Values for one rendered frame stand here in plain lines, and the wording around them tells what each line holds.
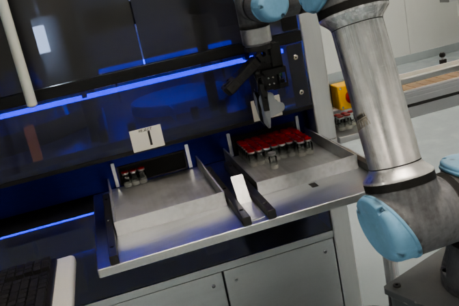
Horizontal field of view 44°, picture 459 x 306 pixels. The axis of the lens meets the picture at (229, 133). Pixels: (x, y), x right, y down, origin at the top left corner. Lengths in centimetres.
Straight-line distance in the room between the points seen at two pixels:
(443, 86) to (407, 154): 104
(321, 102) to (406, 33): 551
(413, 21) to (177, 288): 584
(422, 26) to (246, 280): 579
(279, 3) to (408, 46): 590
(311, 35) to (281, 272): 70
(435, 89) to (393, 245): 108
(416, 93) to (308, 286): 70
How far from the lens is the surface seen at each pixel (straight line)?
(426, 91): 193
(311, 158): 154
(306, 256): 177
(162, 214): 132
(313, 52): 161
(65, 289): 134
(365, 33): 92
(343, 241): 180
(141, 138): 153
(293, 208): 126
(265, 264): 173
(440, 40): 738
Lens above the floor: 139
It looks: 15 degrees down
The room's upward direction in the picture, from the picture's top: 12 degrees counter-clockwise
